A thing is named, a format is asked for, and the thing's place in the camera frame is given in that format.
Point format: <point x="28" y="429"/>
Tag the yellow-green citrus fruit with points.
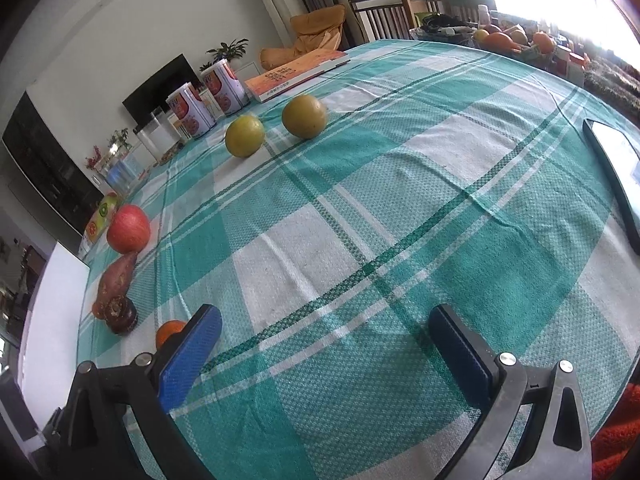
<point x="304" y="116"/>
<point x="245" y="136"/>

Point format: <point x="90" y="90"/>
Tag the printed label can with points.
<point x="226" y="87"/>
<point x="192" y="112"/>

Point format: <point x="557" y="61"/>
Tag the orange plush cushion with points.
<point x="315" y="25"/>

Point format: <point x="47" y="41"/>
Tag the small orange tangerine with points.
<point x="169" y="334"/>

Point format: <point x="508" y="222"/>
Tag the basket of mixed fruit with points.
<point x="505" y="42"/>

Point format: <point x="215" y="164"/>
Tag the red cloth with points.
<point x="617" y="440"/>

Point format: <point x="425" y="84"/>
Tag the teal checked tablecloth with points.
<point x="400" y="210"/>

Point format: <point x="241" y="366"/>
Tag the orange book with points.
<point x="295" y="74"/>

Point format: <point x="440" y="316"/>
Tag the dark wooden chair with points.
<point x="380" y="17"/>

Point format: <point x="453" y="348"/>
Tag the clear plastic container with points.
<point x="122" y="175"/>

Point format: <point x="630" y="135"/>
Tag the white panel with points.
<point x="57" y="320"/>

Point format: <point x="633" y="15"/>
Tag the green potted plant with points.
<point x="227" y="51"/>

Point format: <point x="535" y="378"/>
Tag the fruit-print cardboard box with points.
<point x="100" y="220"/>

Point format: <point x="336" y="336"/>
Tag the small green plant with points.
<point x="120" y="140"/>

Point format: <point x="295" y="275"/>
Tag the clear plastic jar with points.
<point x="157" y="137"/>

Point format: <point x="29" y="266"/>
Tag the dark brown round fruit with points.
<point x="121" y="316"/>

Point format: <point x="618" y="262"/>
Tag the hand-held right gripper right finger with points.
<point x="462" y="355"/>

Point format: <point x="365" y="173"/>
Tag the red flower decoration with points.
<point x="93" y="159"/>

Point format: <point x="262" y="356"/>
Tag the black television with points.
<point x="160" y="87"/>

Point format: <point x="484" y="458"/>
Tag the red apple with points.
<point x="129" y="229"/>

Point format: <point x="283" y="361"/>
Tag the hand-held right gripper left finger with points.
<point x="190" y="355"/>

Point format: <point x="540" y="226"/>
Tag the dark wall cabinet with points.
<point x="45" y="165"/>

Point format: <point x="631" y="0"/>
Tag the reddish sweet potato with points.
<point x="116" y="280"/>

